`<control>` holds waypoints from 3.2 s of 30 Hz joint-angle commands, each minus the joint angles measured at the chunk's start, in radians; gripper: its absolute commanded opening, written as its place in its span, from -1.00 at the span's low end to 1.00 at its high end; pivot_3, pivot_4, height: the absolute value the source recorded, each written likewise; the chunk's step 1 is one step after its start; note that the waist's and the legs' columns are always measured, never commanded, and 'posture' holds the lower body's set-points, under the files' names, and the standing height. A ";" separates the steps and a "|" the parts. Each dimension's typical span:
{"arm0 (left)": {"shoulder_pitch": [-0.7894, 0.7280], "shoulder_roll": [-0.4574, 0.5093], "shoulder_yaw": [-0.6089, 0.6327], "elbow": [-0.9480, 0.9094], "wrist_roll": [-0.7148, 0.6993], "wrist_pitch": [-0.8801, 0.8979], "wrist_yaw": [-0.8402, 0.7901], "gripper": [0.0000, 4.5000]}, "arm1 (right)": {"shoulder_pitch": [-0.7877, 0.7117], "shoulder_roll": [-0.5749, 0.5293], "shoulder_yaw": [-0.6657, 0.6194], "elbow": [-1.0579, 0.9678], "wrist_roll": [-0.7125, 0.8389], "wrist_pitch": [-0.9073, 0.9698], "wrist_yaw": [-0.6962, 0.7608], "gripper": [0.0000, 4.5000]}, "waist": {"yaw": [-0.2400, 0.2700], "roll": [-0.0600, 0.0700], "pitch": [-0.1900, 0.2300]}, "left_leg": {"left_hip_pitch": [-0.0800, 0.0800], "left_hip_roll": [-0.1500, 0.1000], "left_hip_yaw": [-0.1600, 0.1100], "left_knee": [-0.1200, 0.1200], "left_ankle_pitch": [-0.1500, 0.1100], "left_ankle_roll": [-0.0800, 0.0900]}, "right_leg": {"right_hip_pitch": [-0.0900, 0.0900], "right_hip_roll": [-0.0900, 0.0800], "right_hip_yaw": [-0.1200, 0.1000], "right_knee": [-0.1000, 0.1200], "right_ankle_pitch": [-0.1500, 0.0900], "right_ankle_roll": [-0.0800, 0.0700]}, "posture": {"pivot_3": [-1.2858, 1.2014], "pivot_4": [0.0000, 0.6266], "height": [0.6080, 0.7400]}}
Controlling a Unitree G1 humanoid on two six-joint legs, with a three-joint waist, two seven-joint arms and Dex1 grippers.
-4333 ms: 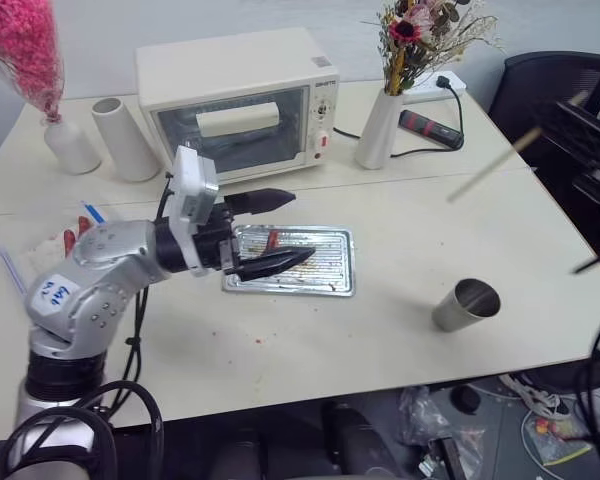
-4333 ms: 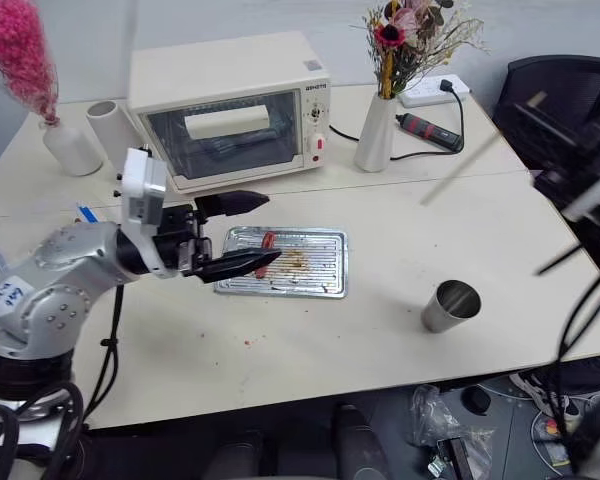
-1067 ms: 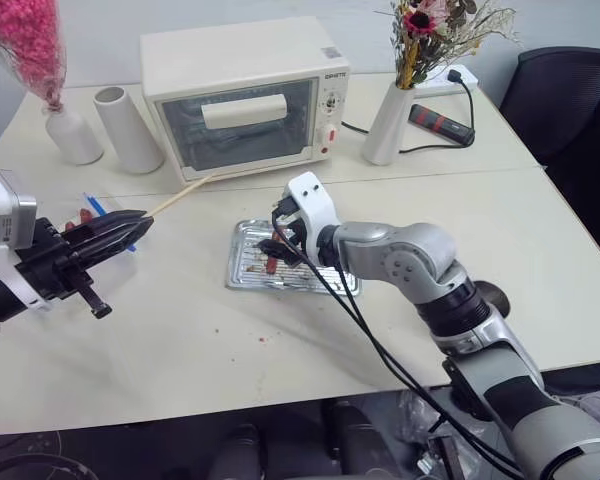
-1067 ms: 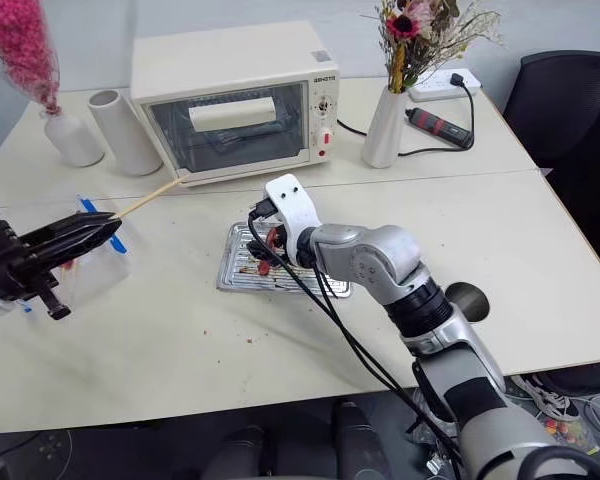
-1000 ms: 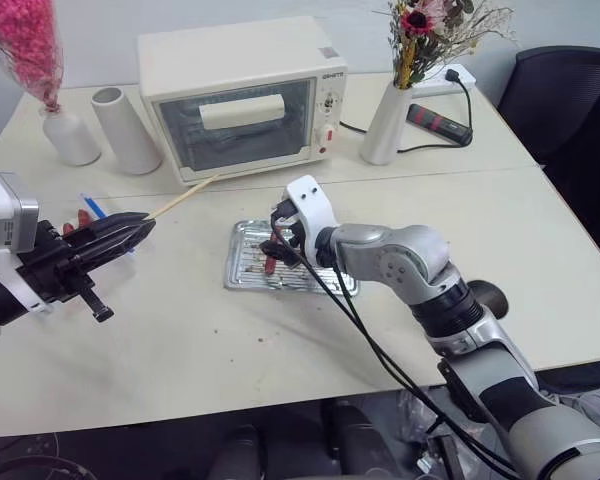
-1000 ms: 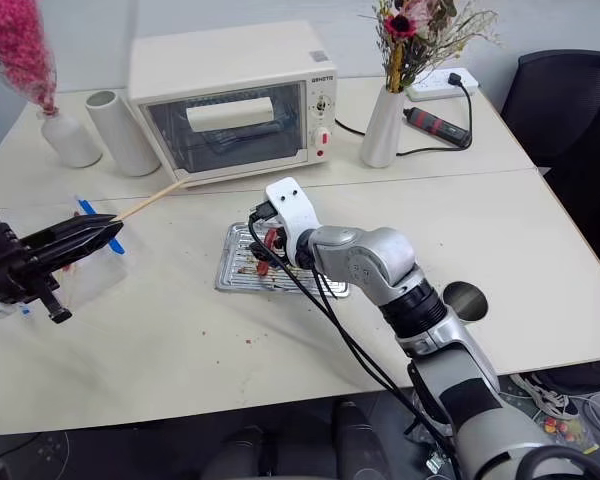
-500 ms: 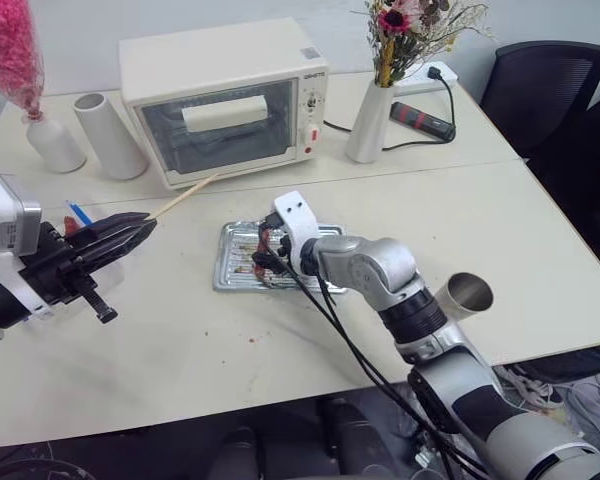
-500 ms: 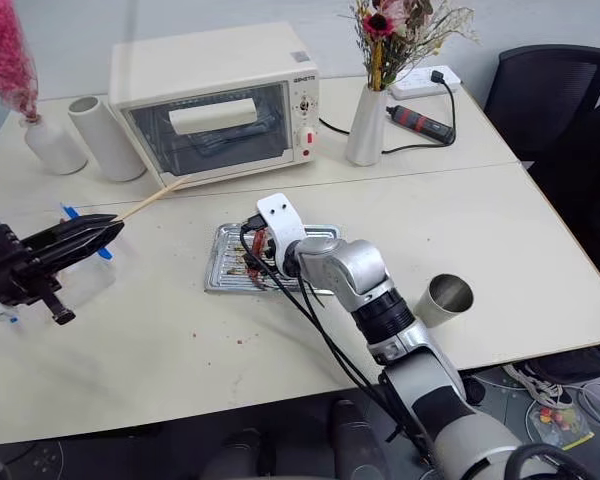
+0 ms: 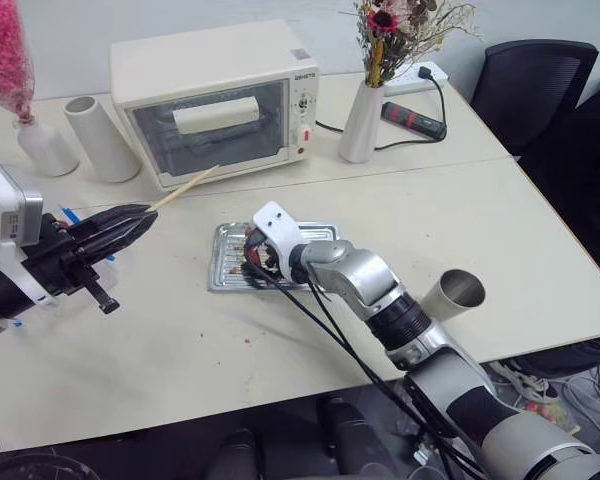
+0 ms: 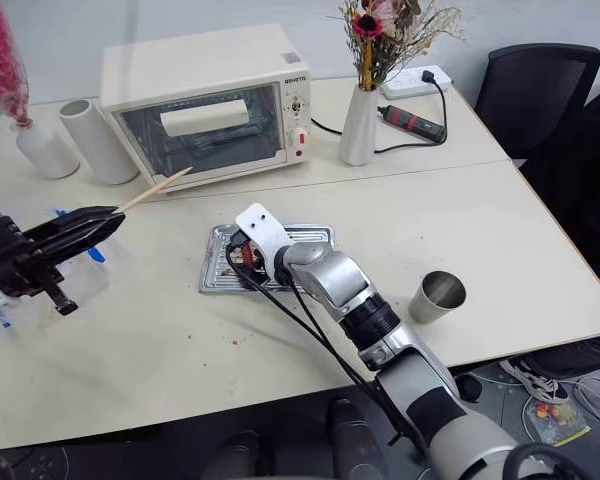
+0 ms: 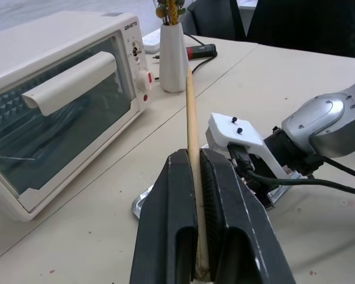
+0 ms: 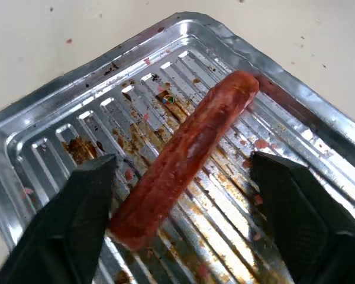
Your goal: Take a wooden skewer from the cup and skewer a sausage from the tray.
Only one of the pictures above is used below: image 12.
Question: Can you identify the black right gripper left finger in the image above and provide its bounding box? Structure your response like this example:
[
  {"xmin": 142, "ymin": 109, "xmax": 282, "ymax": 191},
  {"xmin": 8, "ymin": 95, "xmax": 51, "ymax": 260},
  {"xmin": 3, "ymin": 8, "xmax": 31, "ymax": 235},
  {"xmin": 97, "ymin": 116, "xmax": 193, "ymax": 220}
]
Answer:
[{"xmin": 0, "ymin": 154, "xmax": 117, "ymax": 284}]

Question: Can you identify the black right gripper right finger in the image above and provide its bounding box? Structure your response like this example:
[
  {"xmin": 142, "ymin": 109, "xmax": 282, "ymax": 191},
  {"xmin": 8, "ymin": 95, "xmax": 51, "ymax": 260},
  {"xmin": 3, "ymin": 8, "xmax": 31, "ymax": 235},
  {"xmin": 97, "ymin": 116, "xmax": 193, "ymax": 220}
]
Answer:
[{"xmin": 250, "ymin": 151, "xmax": 355, "ymax": 284}]

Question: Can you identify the red sausage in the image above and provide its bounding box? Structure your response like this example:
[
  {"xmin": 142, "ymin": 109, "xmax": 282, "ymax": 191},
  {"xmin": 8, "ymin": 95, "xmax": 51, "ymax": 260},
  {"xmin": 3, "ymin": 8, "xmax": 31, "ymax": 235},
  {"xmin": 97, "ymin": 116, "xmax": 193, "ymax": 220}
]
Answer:
[{"xmin": 109, "ymin": 70, "xmax": 260, "ymax": 252}]

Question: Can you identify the ribbed silver metal tray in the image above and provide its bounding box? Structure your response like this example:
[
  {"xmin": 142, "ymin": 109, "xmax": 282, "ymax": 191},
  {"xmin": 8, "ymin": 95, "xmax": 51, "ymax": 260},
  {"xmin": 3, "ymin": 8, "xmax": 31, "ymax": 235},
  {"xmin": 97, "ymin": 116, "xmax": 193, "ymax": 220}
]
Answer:
[{"xmin": 0, "ymin": 11, "xmax": 355, "ymax": 284}]

